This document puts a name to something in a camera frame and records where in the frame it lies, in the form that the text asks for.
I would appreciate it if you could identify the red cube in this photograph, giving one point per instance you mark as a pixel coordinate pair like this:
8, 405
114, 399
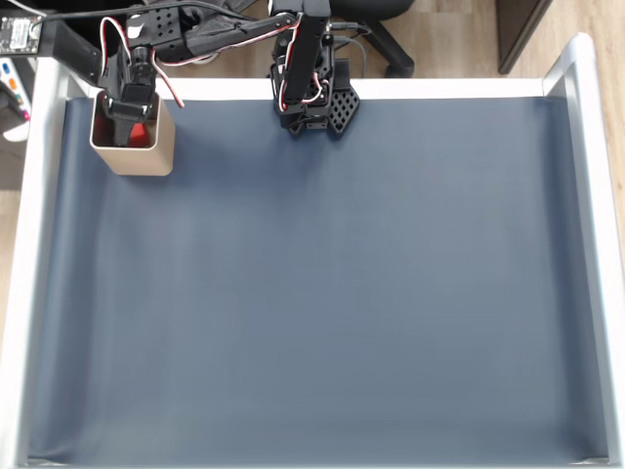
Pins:
140, 136

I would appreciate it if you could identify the square metal container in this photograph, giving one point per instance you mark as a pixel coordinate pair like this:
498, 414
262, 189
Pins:
139, 158

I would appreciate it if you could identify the white device with coloured buttons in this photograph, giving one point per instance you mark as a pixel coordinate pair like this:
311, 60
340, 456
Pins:
12, 93

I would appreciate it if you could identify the black office chair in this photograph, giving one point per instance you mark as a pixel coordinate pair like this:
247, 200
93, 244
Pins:
390, 49

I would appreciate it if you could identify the blue-grey table mat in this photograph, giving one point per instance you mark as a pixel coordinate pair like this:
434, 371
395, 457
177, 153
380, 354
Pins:
312, 317

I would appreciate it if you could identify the dark wooden cabinet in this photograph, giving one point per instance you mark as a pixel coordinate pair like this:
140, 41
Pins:
520, 29

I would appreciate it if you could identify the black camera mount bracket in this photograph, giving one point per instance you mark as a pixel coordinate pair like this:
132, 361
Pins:
68, 49

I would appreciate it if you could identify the white table frame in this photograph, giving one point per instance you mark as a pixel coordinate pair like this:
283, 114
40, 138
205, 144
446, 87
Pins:
46, 146

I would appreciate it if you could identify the camera circuit board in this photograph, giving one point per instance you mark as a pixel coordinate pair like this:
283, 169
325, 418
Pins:
19, 35

